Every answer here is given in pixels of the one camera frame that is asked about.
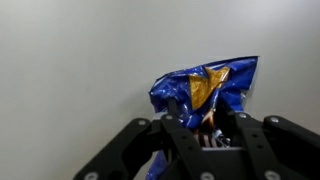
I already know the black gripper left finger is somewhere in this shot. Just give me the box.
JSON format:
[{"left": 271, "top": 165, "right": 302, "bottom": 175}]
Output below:
[{"left": 72, "top": 97, "right": 218, "bottom": 180}]

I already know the blue snack packet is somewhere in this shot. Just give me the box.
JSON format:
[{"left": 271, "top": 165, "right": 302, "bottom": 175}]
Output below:
[{"left": 144, "top": 55, "right": 260, "bottom": 180}]

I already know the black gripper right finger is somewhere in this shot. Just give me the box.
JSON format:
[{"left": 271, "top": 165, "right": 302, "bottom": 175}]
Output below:
[{"left": 214, "top": 99, "right": 320, "bottom": 180}]

